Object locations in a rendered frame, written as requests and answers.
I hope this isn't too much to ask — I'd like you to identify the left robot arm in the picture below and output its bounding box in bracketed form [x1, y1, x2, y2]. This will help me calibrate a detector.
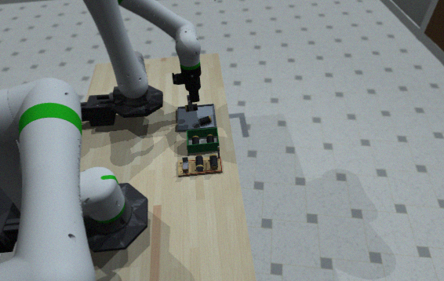
[83, 0, 201, 108]

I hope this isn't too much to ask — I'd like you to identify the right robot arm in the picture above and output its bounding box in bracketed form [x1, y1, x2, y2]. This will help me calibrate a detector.
[0, 78, 132, 281]

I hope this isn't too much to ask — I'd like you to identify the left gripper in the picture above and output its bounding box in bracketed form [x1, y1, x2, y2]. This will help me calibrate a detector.
[172, 65, 201, 111]

